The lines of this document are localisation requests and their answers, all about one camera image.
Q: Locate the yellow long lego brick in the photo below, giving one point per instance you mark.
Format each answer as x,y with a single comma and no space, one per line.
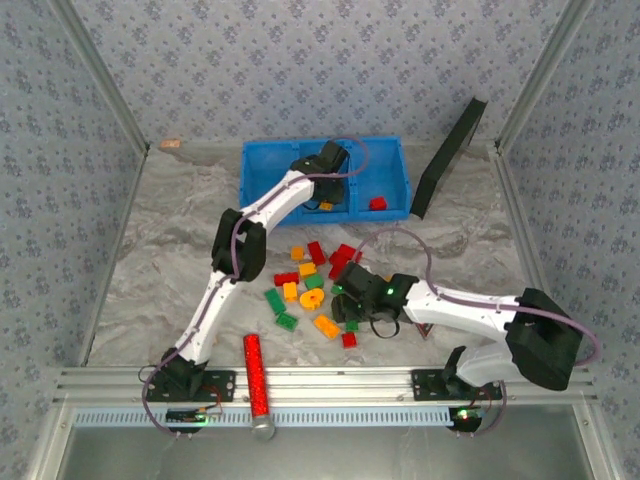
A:
326,205
327,327

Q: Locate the small green lego brick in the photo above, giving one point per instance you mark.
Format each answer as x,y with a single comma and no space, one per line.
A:
352,326

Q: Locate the small red lego brick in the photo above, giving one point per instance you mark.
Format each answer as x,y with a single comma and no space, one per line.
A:
349,340

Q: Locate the round yellow lego piece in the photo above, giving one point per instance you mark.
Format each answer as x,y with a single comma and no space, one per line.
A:
310,300

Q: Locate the tall green lego brick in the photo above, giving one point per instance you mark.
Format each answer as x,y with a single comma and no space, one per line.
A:
314,281

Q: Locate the green long lego brick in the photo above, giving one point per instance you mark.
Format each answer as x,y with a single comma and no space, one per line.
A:
275,301
287,321

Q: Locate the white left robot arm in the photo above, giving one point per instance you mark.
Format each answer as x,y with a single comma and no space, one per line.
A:
205,310

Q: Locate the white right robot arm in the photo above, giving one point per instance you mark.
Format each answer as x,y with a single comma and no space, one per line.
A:
465,312

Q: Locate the blue plastic bin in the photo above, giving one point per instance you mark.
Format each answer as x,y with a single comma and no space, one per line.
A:
385,170
350,200
265,175

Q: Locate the small red triangular object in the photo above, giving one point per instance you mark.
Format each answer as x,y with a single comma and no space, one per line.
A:
426,331

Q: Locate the red long lego brick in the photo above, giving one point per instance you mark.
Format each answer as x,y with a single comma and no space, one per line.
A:
286,278

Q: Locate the red glitter tube silver cap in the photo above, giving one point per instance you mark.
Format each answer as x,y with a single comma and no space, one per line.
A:
256,375

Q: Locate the black flat board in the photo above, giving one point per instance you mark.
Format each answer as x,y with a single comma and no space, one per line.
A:
450,160

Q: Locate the small circuit board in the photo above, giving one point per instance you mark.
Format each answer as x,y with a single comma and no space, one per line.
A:
186,415
466,416

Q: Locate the aluminium frame rail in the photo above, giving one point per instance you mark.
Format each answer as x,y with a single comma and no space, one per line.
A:
325,382

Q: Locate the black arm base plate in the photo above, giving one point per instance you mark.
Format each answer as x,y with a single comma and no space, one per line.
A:
430,385
220,386

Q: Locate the aluminium frame post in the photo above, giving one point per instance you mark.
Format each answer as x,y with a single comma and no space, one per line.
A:
100,75
545,75

